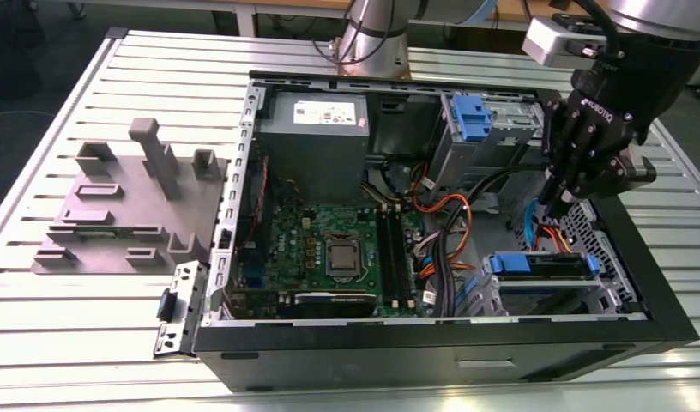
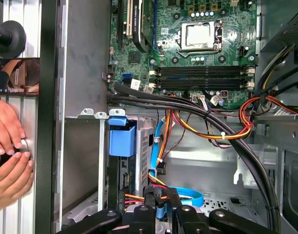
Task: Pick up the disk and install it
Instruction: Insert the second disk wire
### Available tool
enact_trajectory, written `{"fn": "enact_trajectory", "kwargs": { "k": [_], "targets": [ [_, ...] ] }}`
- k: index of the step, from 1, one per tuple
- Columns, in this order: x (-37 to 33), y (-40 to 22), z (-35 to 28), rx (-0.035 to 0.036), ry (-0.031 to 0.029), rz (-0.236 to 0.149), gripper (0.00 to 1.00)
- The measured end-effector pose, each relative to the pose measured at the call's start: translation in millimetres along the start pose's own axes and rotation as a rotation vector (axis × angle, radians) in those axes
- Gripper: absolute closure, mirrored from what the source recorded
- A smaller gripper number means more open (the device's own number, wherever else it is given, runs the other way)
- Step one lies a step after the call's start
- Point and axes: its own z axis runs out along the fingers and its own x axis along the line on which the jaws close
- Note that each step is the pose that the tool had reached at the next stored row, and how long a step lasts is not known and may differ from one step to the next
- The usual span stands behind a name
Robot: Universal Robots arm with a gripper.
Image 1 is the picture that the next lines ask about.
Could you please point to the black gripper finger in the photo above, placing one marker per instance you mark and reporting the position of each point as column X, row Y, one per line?
column 609, row 171
column 567, row 129

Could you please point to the hard disk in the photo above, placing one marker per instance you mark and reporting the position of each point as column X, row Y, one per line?
column 509, row 264

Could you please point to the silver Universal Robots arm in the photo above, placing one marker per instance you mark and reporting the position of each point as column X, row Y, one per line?
column 372, row 47

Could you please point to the metal disk bay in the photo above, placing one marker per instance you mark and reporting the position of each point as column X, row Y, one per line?
column 549, row 278

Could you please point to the blue plastic drive latch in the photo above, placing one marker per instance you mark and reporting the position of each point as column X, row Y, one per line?
column 469, row 124

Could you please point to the metal optical drive cage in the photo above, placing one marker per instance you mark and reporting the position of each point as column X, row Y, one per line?
column 458, row 163

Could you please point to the black RAM slot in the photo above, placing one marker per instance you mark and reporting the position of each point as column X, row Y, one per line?
column 402, row 262
column 386, row 257

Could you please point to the grey power supply unit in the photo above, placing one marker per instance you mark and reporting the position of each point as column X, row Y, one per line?
column 309, row 163

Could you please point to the silver CPU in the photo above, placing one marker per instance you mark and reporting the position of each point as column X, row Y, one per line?
column 344, row 256

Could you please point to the black CPU socket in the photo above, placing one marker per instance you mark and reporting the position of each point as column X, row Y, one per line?
column 344, row 276

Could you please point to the green motherboard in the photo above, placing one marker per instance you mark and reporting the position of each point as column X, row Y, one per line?
column 294, row 223

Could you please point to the black graphics card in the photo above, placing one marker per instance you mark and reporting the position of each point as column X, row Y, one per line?
column 332, row 305

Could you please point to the black open PC case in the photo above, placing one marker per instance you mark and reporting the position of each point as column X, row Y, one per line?
column 384, row 360

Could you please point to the grey parts rack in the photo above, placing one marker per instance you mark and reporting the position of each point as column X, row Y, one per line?
column 132, row 206

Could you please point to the green RAM stick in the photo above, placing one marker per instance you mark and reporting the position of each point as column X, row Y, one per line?
column 101, row 234

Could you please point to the black office chair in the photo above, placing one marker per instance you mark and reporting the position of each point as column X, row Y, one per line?
column 11, row 51

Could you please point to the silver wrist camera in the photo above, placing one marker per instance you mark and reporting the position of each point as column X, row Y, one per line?
column 549, row 43

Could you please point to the white table frame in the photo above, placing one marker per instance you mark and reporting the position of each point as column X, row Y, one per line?
column 245, row 21

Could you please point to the metal expansion slot bracket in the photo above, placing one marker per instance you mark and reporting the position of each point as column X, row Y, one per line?
column 188, row 296

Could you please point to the black blue bracket latch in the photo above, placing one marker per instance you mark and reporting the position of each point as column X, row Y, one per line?
column 166, row 304

